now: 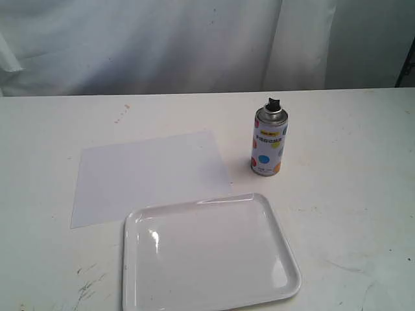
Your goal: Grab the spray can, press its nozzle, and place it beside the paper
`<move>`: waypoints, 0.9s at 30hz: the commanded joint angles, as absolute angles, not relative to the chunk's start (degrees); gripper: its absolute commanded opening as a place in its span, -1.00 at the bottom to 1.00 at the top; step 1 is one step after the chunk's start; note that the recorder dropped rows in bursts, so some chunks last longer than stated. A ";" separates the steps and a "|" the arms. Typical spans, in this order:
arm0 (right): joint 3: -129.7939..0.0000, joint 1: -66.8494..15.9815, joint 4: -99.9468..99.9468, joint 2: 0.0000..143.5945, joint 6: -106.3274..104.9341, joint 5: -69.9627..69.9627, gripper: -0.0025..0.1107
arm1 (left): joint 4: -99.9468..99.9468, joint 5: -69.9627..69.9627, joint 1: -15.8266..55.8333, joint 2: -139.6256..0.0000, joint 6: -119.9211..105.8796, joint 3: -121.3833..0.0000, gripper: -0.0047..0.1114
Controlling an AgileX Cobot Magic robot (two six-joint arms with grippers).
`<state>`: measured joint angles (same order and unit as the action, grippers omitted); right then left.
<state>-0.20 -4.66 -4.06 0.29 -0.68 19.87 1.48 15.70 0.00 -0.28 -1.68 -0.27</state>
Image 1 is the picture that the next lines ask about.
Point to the black metal stand frame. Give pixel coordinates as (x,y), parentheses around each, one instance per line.
(405,76)

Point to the white spray paint can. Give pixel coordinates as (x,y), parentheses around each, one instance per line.
(270,130)

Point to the white backdrop cloth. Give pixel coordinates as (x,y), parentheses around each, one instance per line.
(155,47)

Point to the white paper sheet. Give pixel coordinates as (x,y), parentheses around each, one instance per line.
(116,179)

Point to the white plastic tray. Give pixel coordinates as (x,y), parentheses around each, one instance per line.
(216,254)

